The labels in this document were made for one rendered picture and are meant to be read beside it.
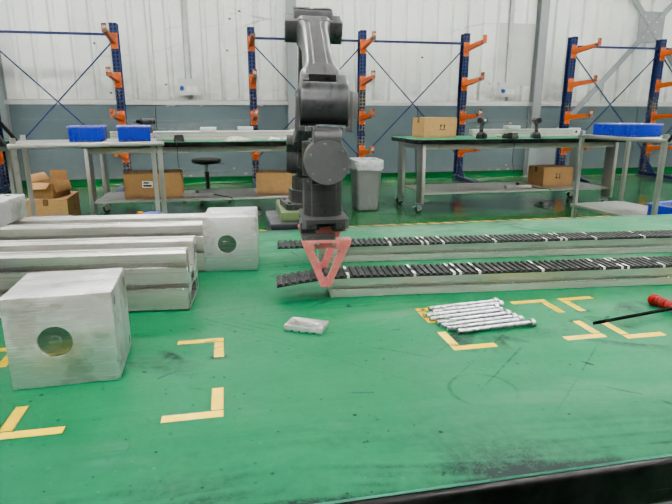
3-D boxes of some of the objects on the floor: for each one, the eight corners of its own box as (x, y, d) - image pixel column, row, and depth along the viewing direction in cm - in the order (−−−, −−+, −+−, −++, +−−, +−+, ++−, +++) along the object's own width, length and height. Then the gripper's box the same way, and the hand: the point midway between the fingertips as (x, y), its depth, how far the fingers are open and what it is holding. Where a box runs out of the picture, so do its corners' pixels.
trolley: (167, 249, 425) (157, 118, 400) (176, 267, 376) (165, 118, 351) (18, 263, 386) (-4, 118, 360) (7, 285, 337) (-20, 119, 311)
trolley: (565, 231, 489) (578, 117, 463) (614, 228, 503) (629, 117, 478) (660, 260, 393) (683, 118, 367) (718, 255, 408) (743, 118, 382)
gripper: (352, 179, 71) (351, 290, 75) (340, 170, 83) (340, 267, 87) (300, 180, 70) (302, 292, 74) (296, 171, 82) (298, 268, 86)
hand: (323, 273), depth 80 cm, fingers open, 8 cm apart
